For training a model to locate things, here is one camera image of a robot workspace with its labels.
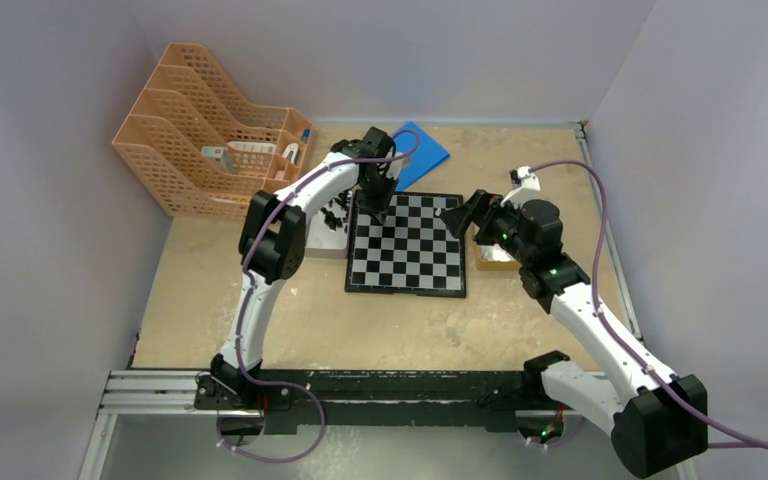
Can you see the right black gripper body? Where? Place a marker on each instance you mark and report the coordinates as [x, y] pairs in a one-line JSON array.
[[501, 221]]

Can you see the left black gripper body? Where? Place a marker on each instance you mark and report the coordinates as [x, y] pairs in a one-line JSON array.
[[374, 195]]

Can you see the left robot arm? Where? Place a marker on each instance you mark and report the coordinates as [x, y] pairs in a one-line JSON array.
[[274, 239]]

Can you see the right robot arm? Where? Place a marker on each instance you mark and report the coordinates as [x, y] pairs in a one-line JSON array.
[[638, 403]]

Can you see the silver tin with black pieces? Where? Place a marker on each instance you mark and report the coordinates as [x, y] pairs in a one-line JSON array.
[[328, 231]]

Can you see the black and white chessboard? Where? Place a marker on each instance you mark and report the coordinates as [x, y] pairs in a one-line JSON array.
[[411, 252]]

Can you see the orange mesh file organizer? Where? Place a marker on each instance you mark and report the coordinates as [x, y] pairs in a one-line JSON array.
[[200, 147]]

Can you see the black mounting rail base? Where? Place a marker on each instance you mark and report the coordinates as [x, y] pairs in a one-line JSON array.
[[285, 399]]

